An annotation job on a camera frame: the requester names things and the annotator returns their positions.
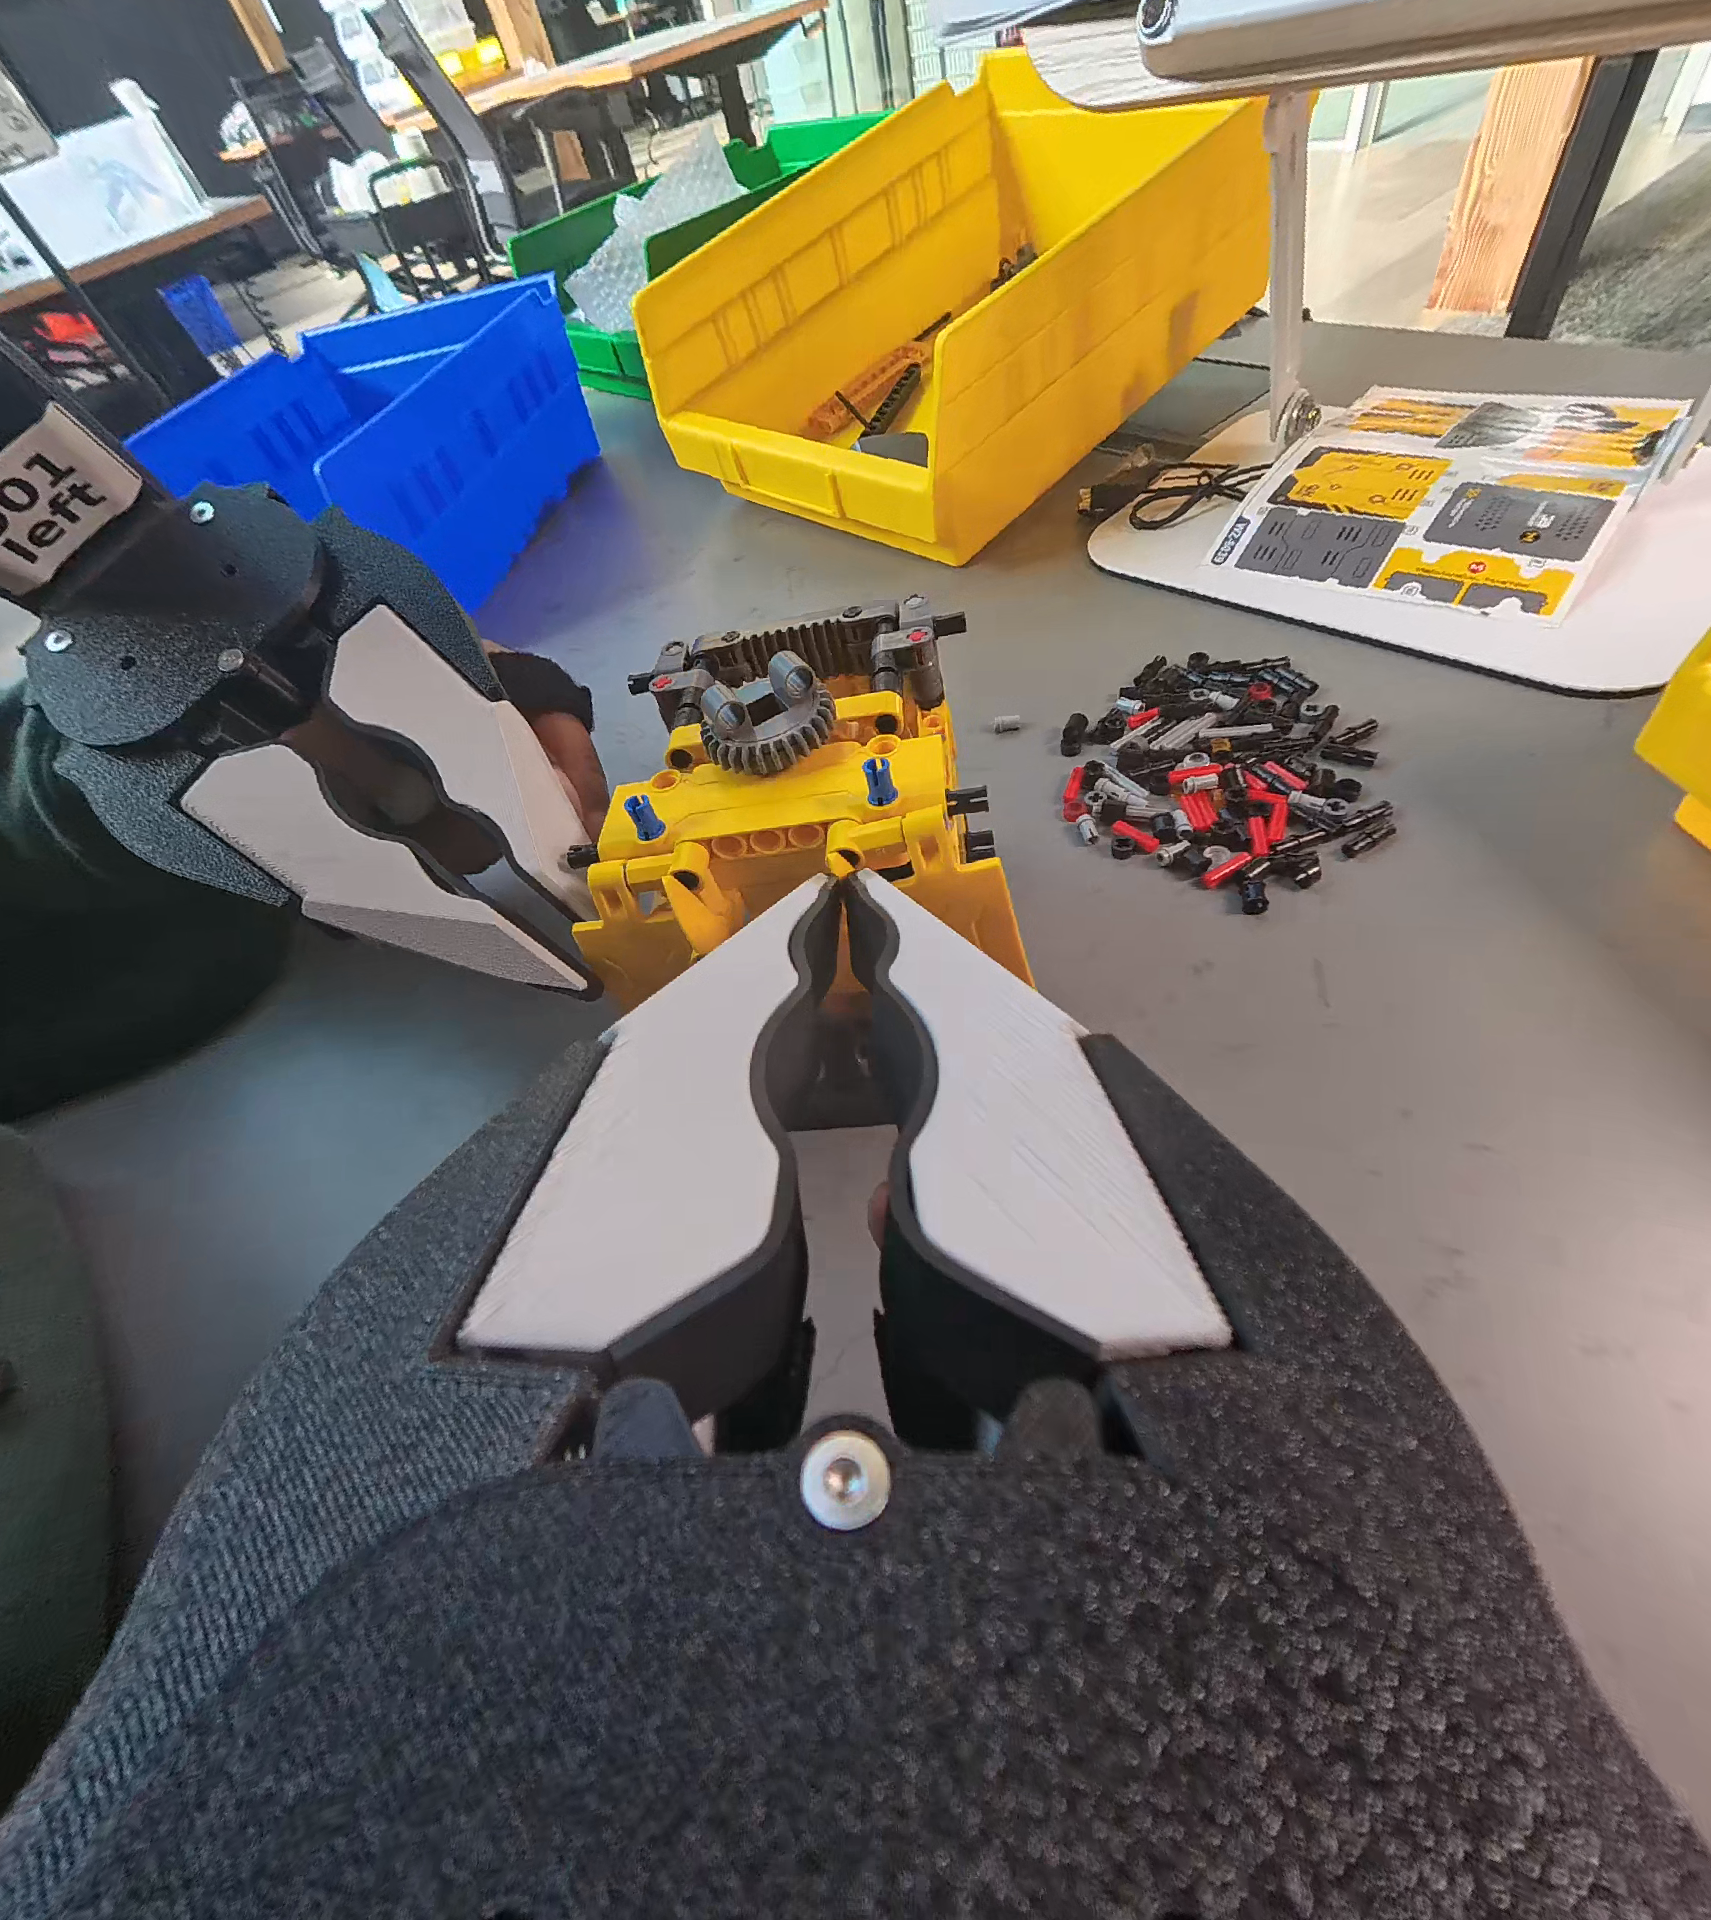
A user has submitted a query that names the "blue plastic bin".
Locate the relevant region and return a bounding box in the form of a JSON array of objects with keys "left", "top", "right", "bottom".
[{"left": 117, "top": 274, "right": 605, "bottom": 617}]

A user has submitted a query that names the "yellow lego robot model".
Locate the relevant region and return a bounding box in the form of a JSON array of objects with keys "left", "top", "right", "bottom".
[{"left": 568, "top": 596, "right": 1037, "bottom": 1050}]

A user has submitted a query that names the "yellow sticker sheet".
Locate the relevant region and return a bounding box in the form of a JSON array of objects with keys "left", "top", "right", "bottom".
[{"left": 1204, "top": 384, "right": 1696, "bottom": 628}]

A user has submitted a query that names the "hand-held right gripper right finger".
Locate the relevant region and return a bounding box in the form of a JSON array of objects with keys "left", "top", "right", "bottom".
[{"left": 845, "top": 870, "right": 1235, "bottom": 1452}]

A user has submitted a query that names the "clear plastic bag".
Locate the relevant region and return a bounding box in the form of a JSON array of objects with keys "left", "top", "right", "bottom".
[{"left": 558, "top": 127, "right": 740, "bottom": 334}]

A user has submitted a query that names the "pile of lego pins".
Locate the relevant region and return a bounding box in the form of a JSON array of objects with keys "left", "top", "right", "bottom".
[{"left": 1059, "top": 651, "right": 1400, "bottom": 919}]

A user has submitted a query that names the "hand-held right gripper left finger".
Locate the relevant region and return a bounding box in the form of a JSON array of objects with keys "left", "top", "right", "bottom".
[{"left": 454, "top": 873, "right": 841, "bottom": 1452}]

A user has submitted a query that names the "yellow bin with large parts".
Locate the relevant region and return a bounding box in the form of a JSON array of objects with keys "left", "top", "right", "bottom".
[{"left": 627, "top": 47, "right": 1319, "bottom": 570}]

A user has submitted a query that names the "white drawing sheet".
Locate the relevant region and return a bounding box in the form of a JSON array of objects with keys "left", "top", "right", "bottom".
[{"left": 0, "top": 117, "right": 217, "bottom": 254}]

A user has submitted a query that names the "green plastic bin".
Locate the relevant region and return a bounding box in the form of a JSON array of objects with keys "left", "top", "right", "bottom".
[{"left": 501, "top": 108, "right": 900, "bottom": 401}]

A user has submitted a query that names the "person's left hand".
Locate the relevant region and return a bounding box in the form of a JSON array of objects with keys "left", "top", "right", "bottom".
[{"left": 477, "top": 644, "right": 615, "bottom": 855}]

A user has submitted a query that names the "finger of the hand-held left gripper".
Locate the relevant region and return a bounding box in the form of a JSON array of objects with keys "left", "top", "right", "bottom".
[
  {"left": 176, "top": 739, "right": 605, "bottom": 1001},
  {"left": 317, "top": 601, "right": 605, "bottom": 922}
]

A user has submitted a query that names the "wooden desk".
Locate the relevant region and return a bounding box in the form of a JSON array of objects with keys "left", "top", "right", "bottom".
[
  {"left": 0, "top": 192, "right": 275, "bottom": 324},
  {"left": 217, "top": 0, "right": 827, "bottom": 169}
]

